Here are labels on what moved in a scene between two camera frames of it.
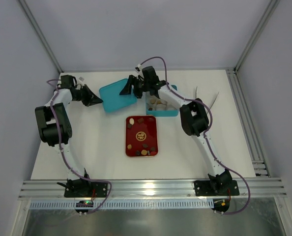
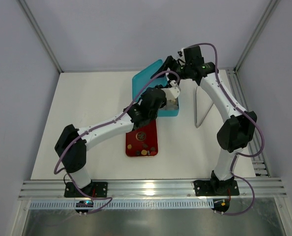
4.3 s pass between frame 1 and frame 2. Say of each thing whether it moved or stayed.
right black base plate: stayed
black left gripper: moved
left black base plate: stayed
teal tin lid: moved
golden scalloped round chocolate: stayed
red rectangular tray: stayed
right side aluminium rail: stayed
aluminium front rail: stayed
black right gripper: moved
